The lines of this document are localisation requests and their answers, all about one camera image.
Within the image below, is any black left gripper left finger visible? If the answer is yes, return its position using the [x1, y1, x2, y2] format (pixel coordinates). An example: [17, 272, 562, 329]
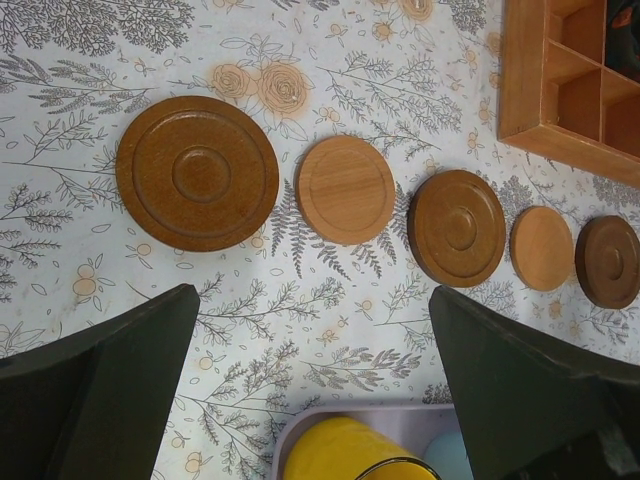
[1, 284, 200, 479]

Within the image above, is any orange wooden compartment box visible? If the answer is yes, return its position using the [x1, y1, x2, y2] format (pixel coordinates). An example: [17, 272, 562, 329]
[498, 1, 639, 187]

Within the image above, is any dark brown coaster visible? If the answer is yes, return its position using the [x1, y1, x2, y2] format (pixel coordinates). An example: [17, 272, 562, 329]
[407, 170, 506, 288]
[575, 215, 639, 309]
[115, 96, 280, 252]

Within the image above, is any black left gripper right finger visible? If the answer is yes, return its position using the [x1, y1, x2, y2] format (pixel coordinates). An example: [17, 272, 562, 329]
[429, 286, 639, 479]

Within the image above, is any black rolled sock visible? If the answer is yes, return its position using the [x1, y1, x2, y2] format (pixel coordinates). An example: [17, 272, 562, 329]
[605, 0, 640, 82]

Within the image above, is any light blue mug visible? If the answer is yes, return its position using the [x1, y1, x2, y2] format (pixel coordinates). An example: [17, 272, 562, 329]
[424, 431, 473, 480]

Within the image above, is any yellow mug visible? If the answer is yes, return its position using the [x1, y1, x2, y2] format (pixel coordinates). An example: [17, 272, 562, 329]
[283, 416, 439, 480]

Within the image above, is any lavender tray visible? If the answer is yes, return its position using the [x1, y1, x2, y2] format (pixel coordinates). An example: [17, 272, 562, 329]
[269, 402, 461, 479]

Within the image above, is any light wooden coaster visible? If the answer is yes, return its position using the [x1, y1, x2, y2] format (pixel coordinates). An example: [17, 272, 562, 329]
[510, 206, 574, 292]
[295, 135, 395, 245]

